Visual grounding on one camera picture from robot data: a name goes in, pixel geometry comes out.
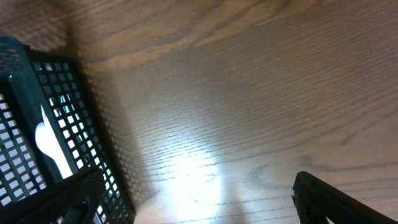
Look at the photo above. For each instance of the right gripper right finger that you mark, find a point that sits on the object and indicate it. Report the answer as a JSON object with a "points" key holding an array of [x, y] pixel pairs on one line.
{"points": [[320, 203]]}

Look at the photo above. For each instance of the black plastic mesh basket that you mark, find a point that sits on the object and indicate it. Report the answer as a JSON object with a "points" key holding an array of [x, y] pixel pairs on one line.
{"points": [[29, 79]]}

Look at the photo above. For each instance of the white plastic fork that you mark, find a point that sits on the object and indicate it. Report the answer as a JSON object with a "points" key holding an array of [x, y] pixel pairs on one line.
{"points": [[47, 143]]}

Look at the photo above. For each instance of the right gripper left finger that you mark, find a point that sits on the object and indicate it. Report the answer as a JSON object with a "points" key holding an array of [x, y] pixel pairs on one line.
{"points": [[75, 198]]}

